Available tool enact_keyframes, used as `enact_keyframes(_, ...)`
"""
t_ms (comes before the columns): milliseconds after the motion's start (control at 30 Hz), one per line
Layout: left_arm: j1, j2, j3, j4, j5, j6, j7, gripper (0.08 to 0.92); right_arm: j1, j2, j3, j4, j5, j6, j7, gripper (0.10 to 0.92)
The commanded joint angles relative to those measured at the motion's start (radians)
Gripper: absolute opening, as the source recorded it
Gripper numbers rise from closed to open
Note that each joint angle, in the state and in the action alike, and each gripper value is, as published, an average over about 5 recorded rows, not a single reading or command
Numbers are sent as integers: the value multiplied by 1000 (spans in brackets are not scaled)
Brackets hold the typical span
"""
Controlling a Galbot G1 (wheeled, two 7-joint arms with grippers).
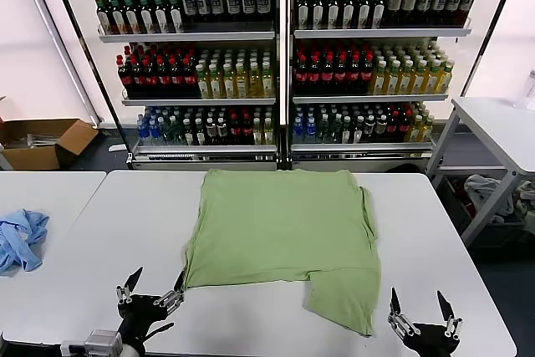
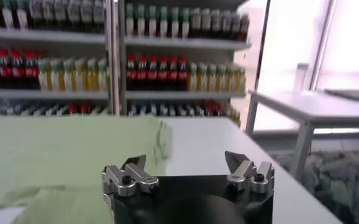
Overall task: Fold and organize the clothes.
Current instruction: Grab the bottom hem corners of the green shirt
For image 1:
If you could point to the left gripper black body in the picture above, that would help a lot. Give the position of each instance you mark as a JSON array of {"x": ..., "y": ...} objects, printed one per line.
[{"x": 140, "y": 315}]

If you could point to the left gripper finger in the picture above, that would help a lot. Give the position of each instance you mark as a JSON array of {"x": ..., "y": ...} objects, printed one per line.
[
  {"x": 173, "y": 295},
  {"x": 125, "y": 290}
]

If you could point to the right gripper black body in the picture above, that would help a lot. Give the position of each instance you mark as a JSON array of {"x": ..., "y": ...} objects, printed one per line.
[{"x": 430, "y": 340}]

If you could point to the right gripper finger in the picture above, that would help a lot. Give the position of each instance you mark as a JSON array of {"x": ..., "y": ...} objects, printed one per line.
[
  {"x": 397, "y": 315},
  {"x": 450, "y": 319}
]

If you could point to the green t-shirt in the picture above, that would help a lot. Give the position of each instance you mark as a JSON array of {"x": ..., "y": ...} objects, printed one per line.
[{"x": 284, "y": 227}]

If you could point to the dark grey storage bin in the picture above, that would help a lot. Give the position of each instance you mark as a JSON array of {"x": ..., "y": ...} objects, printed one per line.
[{"x": 497, "y": 231}]

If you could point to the crumpled light blue garment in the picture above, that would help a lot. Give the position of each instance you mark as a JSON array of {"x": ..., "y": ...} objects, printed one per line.
[{"x": 21, "y": 240}]

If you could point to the grey cloth pile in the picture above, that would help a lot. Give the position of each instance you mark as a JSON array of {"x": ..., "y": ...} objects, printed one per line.
[{"x": 485, "y": 190}]

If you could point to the grey-green cloth pile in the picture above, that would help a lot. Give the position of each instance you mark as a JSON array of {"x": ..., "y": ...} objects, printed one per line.
[{"x": 526, "y": 198}]

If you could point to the white paper scrap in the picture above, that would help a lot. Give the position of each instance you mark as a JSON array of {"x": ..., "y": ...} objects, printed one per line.
[{"x": 117, "y": 147}]

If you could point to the black rounded object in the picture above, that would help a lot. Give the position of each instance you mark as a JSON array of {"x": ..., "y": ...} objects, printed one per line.
[{"x": 403, "y": 168}]

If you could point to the small blue drink bottle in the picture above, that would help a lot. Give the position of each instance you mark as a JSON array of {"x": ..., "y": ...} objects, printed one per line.
[
  {"x": 298, "y": 131},
  {"x": 154, "y": 133},
  {"x": 310, "y": 131},
  {"x": 142, "y": 133}
]

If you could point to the open cardboard box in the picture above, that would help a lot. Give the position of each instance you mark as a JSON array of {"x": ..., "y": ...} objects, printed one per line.
[{"x": 33, "y": 158}]

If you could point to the small green-tinted water bottle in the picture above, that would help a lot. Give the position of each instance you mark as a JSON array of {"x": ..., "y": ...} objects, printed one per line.
[
  {"x": 335, "y": 131},
  {"x": 322, "y": 131},
  {"x": 166, "y": 133}
]

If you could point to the small dark bottle white label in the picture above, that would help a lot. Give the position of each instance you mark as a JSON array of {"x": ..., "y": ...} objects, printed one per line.
[
  {"x": 200, "y": 133},
  {"x": 347, "y": 131},
  {"x": 189, "y": 133},
  {"x": 358, "y": 131}
]

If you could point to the small dark bottle grey label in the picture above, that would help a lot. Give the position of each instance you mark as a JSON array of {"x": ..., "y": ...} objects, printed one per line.
[
  {"x": 211, "y": 131},
  {"x": 380, "y": 127},
  {"x": 369, "y": 127},
  {"x": 222, "y": 131}
]

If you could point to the white tube bundle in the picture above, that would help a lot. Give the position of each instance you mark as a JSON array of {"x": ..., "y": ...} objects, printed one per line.
[{"x": 39, "y": 139}]

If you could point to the small cola bottle red cap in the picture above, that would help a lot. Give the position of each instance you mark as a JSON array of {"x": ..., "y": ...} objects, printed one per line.
[
  {"x": 404, "y": 127},
  {"x": 246, "y": 129},
  {"x": 392, "y": 127},
  {"x": 235, "y": 129}
]

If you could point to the small yellow drink bottle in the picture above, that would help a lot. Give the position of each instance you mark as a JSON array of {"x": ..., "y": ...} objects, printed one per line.
[
  {"x": 427, "y": 131},
  {"x": 258, "y": 133},
  {"x": 269, "y": 133},
  {"x": 416, "y": 131}
]

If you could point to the white side table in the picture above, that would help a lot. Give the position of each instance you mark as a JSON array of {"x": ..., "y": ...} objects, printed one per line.
[{"x": 493, "y": 123}]

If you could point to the grey metal shelf rack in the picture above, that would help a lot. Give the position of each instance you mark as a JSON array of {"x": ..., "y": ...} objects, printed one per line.
[
  {"x": 188, "y": 37},
  {"x": 376, "y": 33}
]

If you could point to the dark tea bottle leaf label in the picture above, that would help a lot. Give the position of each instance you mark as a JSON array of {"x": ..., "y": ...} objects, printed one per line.
[
  {"x": 118, "y": 18},
  {"x": 132, "y": 18},
  {"x": 304, "y": 10},
  {"x": 104, "y": 18},
  {"x": 318, "y": 10},
  {"x": 333, "y": 10},
  {"x": 379, "y": 10},
  {"x": 161, "y": 18},
  {"x": 146, "y": 18},
  {"x": 349, "y": 10},
  {"x": 175, "y": 18},
  {"x": 364, "y": 10}
]

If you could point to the dark bottle beige label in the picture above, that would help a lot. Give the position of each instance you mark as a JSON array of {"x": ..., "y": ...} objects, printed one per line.
[
  {"x": 394, "y": 1},
  {"x": 409, "y": 1}
]

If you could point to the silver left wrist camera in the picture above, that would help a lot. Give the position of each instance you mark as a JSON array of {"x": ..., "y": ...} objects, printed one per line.
[{"x": 102, "y": 342}]

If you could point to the white slanted frame bar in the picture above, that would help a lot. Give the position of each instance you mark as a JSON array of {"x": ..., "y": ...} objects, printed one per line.
[{"x": 58, "y": 39}]

